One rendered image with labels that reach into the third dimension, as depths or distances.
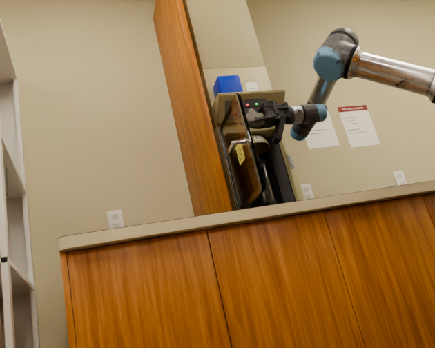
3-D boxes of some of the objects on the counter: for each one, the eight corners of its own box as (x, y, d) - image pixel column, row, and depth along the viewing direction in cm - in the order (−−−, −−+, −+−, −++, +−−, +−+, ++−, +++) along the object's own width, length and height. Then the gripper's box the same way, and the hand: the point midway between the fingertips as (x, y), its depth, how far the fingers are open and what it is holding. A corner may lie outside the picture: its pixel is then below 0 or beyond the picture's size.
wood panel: (201, 251, 215) (152, 18, 260) (207, 250, 216) (157, 18, 261) (228, 224, 171) (163, -51, 216) (235, 224, 172) (170, -51, 217)
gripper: (282, 110, 182) (233, 113, 175) (290, 98, 174) (239, 101, 167) (287, 128, 179) (238, 132, 173) (296, 117, 171) (245, 121, 164)
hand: (244, 123), depth 169 cm, fingers closed
